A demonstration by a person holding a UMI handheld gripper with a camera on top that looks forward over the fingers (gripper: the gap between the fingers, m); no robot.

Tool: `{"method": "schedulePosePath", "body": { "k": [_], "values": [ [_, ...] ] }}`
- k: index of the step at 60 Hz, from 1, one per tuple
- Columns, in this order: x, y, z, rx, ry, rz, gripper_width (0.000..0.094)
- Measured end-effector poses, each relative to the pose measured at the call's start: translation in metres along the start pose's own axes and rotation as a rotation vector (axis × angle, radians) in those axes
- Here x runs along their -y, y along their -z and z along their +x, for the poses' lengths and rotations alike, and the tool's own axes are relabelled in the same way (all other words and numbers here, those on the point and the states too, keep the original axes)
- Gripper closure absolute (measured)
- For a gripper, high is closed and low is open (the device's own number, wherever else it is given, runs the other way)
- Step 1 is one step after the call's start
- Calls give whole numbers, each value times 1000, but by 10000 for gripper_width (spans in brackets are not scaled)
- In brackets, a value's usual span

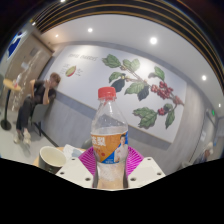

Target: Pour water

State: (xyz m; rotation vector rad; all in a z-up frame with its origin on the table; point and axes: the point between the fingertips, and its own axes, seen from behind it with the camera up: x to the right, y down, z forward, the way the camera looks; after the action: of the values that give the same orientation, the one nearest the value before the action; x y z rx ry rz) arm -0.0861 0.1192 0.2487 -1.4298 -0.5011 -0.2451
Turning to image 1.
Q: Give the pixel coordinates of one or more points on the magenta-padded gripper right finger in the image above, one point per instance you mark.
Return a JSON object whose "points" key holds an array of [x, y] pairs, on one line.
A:
{"points": [[146, 170]]}

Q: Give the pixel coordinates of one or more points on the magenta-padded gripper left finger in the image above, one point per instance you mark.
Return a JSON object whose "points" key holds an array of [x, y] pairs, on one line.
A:
{"points": [[71, 170]]}

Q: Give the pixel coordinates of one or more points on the clear red-capped drink bottle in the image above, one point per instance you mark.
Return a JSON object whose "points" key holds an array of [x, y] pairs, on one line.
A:
{"points": [[109, 120]]}

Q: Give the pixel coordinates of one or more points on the white printed paper sheet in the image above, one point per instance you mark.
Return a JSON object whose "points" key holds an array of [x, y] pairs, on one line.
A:
{"points": [[71, 151]]}

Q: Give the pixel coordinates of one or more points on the black mug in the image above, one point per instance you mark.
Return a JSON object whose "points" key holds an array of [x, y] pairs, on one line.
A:
{"points": [[51, 160]]}

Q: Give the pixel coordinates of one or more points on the grey armchair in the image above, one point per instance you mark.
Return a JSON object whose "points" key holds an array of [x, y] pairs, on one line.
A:
{"points": [[40, 115]]}

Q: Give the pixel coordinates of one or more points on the white paper door notice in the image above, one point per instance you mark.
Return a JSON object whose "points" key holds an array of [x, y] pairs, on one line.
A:
{"points": [[202, 135]]}

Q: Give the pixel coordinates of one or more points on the green exit sign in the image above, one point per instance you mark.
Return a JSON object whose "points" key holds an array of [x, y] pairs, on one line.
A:
{"points": [[213, 112]]}

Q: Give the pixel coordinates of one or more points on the small round wooden table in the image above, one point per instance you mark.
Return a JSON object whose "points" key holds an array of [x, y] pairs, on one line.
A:
{"points": [[8, 85]]}

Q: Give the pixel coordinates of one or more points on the round ceiling lights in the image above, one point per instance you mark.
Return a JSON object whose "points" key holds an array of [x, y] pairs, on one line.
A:
{"points": [[153, 40]]}

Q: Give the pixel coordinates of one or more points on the coffee plant wall mural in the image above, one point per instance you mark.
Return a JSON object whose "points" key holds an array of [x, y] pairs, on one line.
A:
{"points": [[96, 86]]}

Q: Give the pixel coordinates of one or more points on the blue wall sign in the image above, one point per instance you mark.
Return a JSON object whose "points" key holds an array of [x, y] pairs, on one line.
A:
{"points": [[15, 45]]}

